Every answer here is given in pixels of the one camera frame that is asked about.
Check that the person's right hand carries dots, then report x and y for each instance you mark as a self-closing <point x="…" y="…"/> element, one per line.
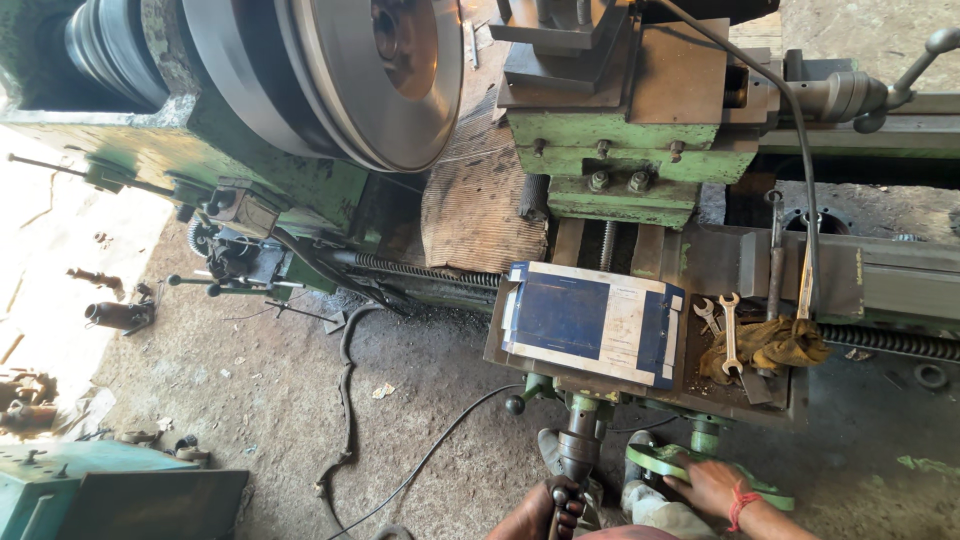
<point x="712" y="487"/>

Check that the person's left hand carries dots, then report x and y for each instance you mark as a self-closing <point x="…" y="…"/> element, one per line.
<point x="532" y="514"/>

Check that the person's right fingers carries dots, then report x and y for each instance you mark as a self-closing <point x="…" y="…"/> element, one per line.
<point x="681" y="480"/>

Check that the person's left fingers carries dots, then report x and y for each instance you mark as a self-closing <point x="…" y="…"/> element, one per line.
<point x="574" y="506"/>

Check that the green lathe handwheel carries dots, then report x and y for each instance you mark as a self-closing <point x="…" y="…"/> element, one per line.
<point x="660" y="459"/>

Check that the person's grey trouser leg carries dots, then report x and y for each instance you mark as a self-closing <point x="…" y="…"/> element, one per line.
<point x="667" y="517"/>

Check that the person's right shoe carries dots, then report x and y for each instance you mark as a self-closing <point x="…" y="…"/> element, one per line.
<point x="639" y="457"/>

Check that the person's shoe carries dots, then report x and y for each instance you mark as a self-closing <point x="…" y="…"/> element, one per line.
<point x="550" y="450"/>
<point x="639" y="457"/>

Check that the person's left shoe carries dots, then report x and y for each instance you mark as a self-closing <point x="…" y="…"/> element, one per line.
<point x="550" y="450"/>

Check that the red wrist thread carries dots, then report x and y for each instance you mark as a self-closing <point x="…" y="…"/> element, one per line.
<point x="741" y="502"/>

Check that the black ball lever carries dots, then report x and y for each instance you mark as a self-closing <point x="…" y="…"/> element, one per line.
<point x="516" y="404"/>

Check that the flat dark metal piece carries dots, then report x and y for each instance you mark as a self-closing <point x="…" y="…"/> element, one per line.
<point x="756" y="386"/>

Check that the large silver open-end wrench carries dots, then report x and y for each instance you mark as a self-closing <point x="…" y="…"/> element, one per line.
<point x="730" y="334"/>

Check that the dirty yellow rag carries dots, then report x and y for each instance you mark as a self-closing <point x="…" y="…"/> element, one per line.
<point x="780" y="346"/>

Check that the small silver open-end wrench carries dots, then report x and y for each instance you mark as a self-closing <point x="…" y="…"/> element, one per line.
<point x="706" y="311"/>

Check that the flattened blue cardboard box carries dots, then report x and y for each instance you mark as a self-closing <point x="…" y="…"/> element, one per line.
<point x="585" y="322"/>

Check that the white paper scrap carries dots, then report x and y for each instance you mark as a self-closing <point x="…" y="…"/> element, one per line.
<point x="382" y="390"/>

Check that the dark rusty spanner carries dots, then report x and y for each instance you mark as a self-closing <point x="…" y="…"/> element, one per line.
<point x="775" y="270"/>

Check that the round metal flange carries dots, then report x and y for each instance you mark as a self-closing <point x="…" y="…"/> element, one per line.
<point x="817" y="220"/>

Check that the brown corrugated cardboard sheet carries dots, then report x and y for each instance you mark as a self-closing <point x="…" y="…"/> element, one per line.
<point x="480" y="210"/>

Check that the green lathe carriage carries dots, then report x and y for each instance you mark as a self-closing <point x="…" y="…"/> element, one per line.
<point x="622" y="150"/>

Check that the grey lathe tailstock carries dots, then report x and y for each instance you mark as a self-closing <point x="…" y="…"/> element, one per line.
<point x="840" y="96"/>

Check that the green lathe machine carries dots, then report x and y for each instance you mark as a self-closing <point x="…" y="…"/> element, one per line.
<point x="247" y="172"/>

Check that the shiny steel disc workpiece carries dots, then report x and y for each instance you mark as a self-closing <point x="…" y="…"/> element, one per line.
<point x="375" y="82"/>

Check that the teal green machine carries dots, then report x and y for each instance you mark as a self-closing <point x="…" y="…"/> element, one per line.
<point x="90" y="491"/>

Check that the rusty metal pipe part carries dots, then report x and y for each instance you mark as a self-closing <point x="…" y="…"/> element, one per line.
<point x="96" y="277"/>
<point x="116" y="315"/>

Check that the lathe chuck faceplate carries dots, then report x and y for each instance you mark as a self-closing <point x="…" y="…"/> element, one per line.
<point x="240" y="67"/>

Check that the heap of rusty parts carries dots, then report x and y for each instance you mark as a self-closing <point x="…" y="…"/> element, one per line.
<point x="26" y="401"/>

